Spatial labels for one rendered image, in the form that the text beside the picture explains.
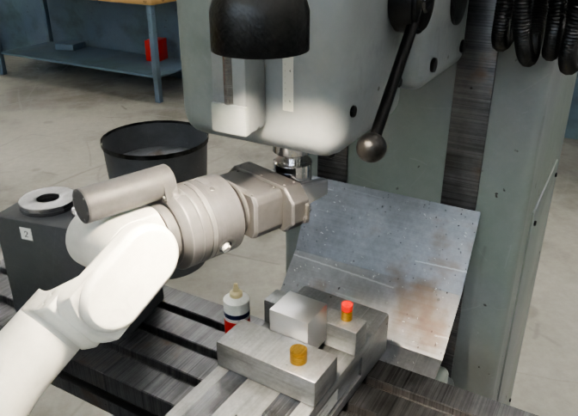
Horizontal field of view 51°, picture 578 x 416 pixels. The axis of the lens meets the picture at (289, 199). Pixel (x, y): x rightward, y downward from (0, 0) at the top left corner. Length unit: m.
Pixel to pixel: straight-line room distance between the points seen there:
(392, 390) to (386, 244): 0.29
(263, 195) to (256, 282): 2.17
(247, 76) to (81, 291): 0.24
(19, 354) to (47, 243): 0.45
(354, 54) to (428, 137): 0.49
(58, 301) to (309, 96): 0.29
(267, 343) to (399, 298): 0.35
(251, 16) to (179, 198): 0.26
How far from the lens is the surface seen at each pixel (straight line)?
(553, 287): 3.03
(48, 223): 1.01
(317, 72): 0.58
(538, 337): 2.69
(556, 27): 0.81
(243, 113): 0.59
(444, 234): 1.09
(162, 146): 3.03
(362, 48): 0.61
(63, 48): 6.89
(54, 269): 1.04
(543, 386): 2.46
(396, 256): 1.11
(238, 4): 0.42
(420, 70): 0.75
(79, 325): 0.57
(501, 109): 1.02
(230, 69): 0.59
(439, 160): 1.07
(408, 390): 0.93
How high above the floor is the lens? 1.54
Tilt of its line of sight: 25 degrees down
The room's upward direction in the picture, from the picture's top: straight up
